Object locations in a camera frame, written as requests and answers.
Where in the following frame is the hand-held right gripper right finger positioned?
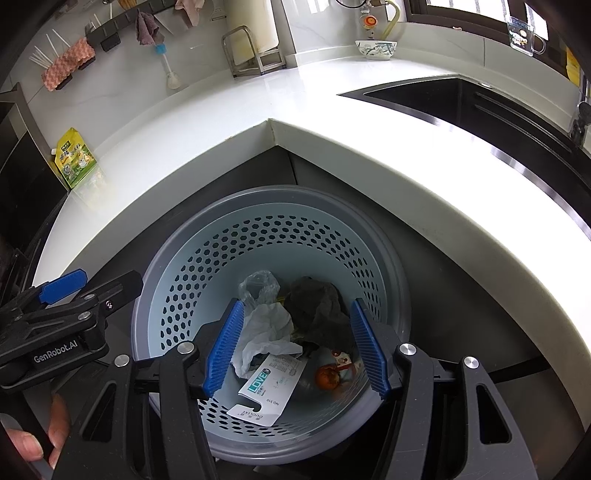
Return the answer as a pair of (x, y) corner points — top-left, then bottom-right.
(349, 299), (541, 480)

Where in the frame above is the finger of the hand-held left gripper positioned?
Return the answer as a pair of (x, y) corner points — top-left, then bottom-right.
(83, 271), (144, 319)
(39, 270), (88, 305)

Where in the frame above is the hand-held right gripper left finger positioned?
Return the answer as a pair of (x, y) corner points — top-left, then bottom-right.
(51, 299), (245, 480)

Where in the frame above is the orange peel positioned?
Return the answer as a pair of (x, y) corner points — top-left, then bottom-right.
(315, 364), (343, 391)

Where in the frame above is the white tissue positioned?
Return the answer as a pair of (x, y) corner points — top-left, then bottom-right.
(231, 302), (303, 377)

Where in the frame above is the white cardboard packaging card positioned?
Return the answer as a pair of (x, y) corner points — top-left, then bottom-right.
(226, 354), (308, 423)

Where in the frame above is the dark grey cloth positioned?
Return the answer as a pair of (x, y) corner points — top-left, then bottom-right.
(286, 276), (352, 344)

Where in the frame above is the clear plastic bag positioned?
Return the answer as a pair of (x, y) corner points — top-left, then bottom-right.
(238, 271), (281, 308)

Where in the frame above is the grey perforated waste bin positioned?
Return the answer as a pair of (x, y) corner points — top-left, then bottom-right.
(130, 185), (411, 466)

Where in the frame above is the person's left hand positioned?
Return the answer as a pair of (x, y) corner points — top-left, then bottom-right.
(6, 394), (71, 468)

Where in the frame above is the black kitchen appliance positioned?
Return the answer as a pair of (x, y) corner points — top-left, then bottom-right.
(0, 83), (70, 289)

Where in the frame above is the yellow green seasoning pouch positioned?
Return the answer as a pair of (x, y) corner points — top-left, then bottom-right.
(52, 128), (100, 190)

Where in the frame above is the pink checkered cloth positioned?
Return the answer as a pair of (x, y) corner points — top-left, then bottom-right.
(41, 37), (97, 90)

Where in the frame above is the white bottle brush blue tip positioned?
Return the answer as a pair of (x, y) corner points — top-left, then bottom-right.
(154, 42), (182, 90)

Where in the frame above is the bundle of white chopsticks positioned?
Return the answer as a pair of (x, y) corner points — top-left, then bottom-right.
(30, 28), (75, 71)

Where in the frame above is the grey brown hanging cloth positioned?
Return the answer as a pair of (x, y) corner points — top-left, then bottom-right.
(135, 11), (160, 47)

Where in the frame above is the black kitchen sink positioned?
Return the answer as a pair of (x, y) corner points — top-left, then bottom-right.
(339, 76), (591, 185)

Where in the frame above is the steel cutting board rack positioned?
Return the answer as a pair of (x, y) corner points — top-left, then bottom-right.
(222, 25), (287, 79)

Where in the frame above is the pink hanging cloth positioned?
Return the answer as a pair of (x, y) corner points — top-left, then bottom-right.
(174, 0), (206, 27)

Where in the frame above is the white cutting board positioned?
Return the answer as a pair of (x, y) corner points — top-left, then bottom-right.
(224, 0), (282, 56)

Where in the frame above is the white floral bowl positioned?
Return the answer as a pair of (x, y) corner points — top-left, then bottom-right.
(355, 39), (399, 62)

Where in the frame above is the steel faucet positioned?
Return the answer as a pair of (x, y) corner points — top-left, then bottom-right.
(568, 76), (591, 145)

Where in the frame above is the dark framed window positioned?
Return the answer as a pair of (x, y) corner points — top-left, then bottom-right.
(404, 0), (555, 43)

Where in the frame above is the yellow bottle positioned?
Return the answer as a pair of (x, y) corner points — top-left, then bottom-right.
(566, 44), (583, 88)

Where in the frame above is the clear printed glass mug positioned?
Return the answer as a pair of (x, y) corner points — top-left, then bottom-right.
(505, 16), (546, 57)

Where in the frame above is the black wall rack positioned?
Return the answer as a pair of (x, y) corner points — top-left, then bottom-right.
(88, 0), (185, 52)

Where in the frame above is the yellow gas hose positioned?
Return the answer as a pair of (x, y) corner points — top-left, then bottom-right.
(379, 0), (402, 40)

